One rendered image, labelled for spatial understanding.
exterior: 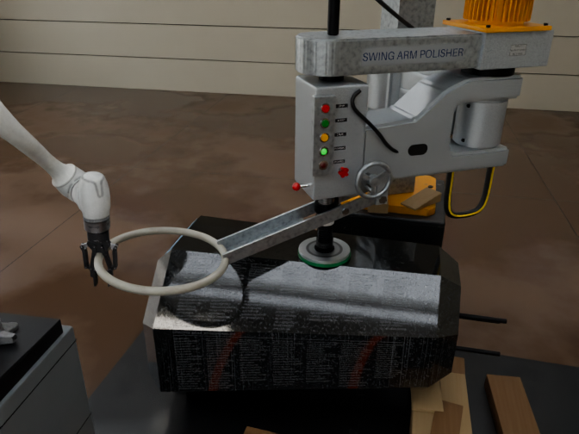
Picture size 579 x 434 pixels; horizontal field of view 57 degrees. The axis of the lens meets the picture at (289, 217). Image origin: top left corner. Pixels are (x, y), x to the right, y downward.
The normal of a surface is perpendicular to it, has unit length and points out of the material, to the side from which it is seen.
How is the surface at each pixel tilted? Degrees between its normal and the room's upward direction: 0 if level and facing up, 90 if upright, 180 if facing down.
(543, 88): 90
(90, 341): 0
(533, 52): 90
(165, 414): 0
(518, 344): 0
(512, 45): 90
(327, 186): 90
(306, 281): 45
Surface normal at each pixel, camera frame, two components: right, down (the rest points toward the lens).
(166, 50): -0.19, 0.43
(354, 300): -0.12, -0.33
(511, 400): 0.00, -0.90
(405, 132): 0.31, 0.42
